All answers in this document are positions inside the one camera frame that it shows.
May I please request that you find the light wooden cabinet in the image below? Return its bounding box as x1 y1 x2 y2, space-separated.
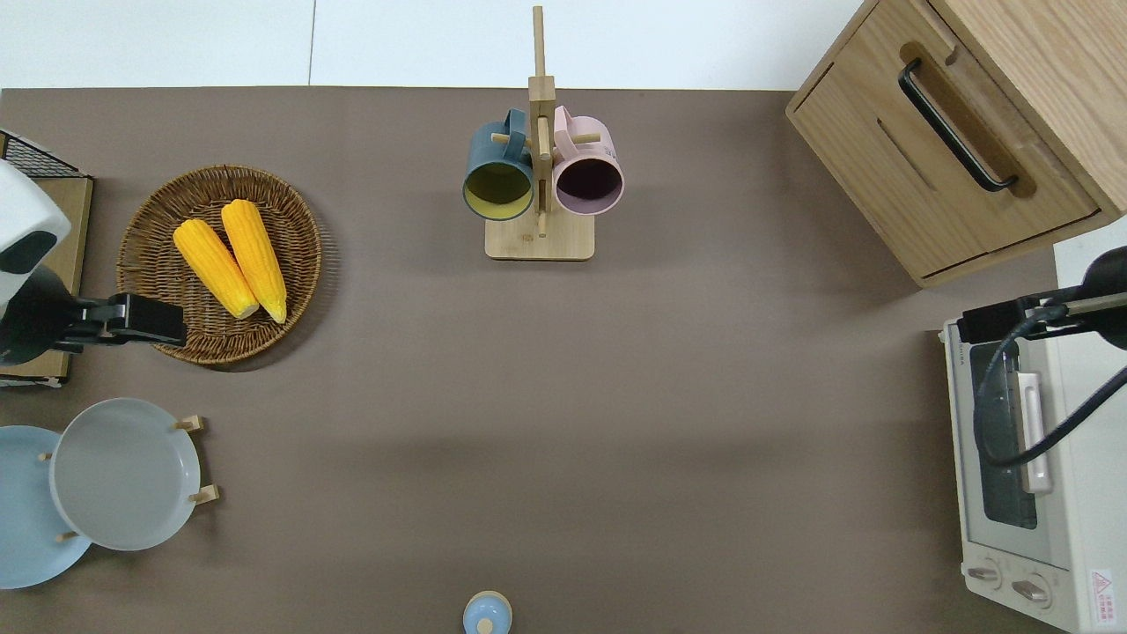
785 0 1127 290

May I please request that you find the pink mug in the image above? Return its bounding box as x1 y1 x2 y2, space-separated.
551 106 625 217

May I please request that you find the small blue wooden knob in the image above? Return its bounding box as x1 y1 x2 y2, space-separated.
462 590 513 634

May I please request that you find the round brown wicker basket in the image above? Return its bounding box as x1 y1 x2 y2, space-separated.
116 165 323 366

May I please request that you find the white oven door handle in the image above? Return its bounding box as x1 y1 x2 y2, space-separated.
1013 372 1055 494

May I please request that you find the black metal drawer handle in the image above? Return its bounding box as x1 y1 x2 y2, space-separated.
898 58 1020 193

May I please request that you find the wooden plate rack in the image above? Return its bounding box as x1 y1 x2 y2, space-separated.
37 414 221 544

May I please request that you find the black wire wooden shelf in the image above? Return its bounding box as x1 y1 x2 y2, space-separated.
0 130 95 388

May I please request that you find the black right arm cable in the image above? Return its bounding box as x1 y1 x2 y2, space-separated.
976 299 1127 468

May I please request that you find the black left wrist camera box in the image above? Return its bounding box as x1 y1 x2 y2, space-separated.
128 292 188 348

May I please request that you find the grey plate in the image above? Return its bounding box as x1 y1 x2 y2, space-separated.
48 398 202 552

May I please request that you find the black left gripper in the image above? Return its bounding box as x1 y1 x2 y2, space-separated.
0 266 131 366

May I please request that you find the white toaster oven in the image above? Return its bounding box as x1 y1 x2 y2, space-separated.
940 218 1127 634

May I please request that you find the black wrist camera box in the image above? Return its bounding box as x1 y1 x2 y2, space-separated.
958 298 1042 346
128 292 188 348

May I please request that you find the dark blue mug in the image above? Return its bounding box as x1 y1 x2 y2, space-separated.
462 108 536 222

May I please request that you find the light blue plate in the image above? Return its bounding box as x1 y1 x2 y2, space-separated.
0 425 93 590

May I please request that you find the wooden mug tree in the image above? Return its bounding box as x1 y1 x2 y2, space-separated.
484 4 597 262

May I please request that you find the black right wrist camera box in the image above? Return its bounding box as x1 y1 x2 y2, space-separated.
958 298 1042 346

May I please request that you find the yellow corn cob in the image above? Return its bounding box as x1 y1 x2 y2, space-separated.
173 218 261 320
220 199 289 325

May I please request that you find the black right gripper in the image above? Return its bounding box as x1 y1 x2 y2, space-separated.
1039 247 1127 353

